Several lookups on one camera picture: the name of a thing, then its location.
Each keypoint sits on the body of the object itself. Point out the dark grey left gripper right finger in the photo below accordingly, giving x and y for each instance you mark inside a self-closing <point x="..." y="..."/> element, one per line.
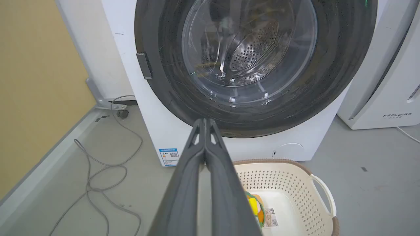
<point x="226" y="200"/>

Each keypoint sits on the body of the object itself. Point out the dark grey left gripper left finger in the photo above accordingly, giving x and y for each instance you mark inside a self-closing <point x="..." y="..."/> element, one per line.
<point x="183" y="196"/>

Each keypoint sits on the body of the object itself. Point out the white front-load washing machine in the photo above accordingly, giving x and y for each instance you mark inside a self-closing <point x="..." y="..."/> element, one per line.
<point x="164" y="124"/>

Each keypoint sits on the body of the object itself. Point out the dark round washing machine door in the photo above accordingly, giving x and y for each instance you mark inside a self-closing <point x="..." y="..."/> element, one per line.
<point x="249" y="65"/>

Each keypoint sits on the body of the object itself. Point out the colourful plush toy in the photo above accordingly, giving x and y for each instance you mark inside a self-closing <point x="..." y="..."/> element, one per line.
<point x="256" y="209"/>

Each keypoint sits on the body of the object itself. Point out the blue energy label sticker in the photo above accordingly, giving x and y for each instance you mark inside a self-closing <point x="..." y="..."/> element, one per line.
<point x="169" y="157"/>

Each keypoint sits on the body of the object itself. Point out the product label sticker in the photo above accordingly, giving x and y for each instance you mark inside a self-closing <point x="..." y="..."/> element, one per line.
<point x="271" y="218"/>

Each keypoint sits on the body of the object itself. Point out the cream perforated laundry basket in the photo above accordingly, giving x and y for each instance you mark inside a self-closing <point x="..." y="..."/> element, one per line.
<point x="295" y="196"/>

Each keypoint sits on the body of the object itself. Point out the white Feelbird appliance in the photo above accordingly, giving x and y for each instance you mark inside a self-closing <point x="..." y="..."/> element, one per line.
<point x="387" y="82"/>

